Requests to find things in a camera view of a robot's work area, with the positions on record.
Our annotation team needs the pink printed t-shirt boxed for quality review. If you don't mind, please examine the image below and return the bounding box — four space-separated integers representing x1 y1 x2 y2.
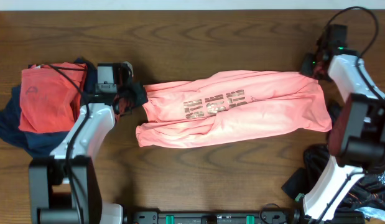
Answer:
136 70 332 149

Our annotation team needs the folded orange red shirt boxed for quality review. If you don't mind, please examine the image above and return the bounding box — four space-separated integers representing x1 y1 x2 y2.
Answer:
19 62 87 134

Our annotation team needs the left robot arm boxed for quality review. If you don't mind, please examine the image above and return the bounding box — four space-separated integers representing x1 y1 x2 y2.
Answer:
29 62 147 224

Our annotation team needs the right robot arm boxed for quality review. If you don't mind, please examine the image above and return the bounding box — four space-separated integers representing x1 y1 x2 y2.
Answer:
300 24 385 223

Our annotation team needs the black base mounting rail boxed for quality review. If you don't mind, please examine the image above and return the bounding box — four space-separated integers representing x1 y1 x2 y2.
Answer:
123 210 290 224

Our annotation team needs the folded navy blue garment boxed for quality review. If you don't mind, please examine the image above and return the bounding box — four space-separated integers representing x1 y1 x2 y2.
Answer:
0 58 97 157

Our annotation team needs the black patterned garment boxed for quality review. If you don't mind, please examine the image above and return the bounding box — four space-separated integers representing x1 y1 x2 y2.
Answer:
281 99 385 215

